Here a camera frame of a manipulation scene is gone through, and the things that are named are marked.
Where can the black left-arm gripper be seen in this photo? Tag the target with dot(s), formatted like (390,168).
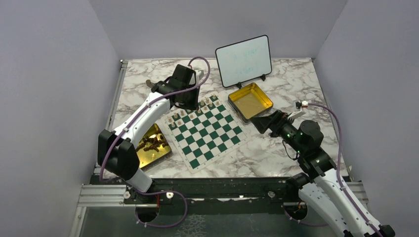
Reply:
(193,105)

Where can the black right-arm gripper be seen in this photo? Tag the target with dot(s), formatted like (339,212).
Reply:
(274,121)

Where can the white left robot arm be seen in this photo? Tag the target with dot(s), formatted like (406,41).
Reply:
(117,148)

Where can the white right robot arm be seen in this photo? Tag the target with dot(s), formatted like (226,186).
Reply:
(319,184)

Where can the gold tin with white pieces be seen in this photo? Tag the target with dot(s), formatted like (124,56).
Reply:
(249,101)

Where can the green white chess mat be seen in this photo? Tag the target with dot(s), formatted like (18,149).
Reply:
(206,138)

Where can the gold tin with dark pieces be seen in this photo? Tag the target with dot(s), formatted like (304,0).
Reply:
(153,148)

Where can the small whiteboard with stand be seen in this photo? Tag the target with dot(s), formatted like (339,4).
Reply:
(243,61)

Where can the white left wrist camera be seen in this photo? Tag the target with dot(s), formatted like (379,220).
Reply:
(199,75)

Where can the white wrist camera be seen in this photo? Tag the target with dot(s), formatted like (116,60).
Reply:
(199,75)
(299,106)

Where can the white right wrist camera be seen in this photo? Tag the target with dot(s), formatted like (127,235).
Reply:
(299,106)

